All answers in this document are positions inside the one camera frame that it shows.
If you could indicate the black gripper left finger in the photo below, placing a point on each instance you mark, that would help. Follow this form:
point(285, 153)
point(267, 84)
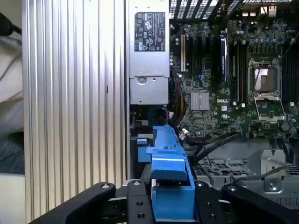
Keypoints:
point(136, 203)

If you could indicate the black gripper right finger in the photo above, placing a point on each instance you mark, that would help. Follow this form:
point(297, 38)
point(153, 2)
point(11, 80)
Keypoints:
point(206, 205)

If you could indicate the hard disk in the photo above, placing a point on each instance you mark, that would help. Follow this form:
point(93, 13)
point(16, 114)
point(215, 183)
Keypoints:
point(169, 165)

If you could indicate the metal disk bay cage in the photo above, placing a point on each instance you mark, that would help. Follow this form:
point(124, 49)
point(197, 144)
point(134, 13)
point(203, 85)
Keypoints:
point(268, 161)

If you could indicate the black RAM slot bank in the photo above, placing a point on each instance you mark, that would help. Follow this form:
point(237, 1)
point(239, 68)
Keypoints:
point(290, 77)
point(240, 74)

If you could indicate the beige expansion slot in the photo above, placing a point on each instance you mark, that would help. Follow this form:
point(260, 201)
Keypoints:
point(183, 53)

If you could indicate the black open PC case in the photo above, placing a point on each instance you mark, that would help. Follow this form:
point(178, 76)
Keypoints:
point(233, 168)

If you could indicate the green motherboard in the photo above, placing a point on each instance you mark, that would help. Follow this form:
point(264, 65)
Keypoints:
point(205, 121)

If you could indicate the silver chipset heatsink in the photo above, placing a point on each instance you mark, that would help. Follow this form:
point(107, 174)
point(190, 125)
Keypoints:
point(200, 100)

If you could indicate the metal socket cover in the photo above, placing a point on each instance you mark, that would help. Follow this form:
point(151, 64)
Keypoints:
point(258, 109)

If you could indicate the silver power supply unit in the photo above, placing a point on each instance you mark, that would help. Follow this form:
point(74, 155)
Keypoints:
point(149, 81)

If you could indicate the thin metal locking lever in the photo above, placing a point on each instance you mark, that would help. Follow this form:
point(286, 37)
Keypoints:
point(257, 78)

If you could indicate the CPU socket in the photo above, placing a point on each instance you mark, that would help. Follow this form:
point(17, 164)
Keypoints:
point(265, 79)

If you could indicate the person in white shirt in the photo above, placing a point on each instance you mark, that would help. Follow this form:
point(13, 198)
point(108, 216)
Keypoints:
point(10, 81)

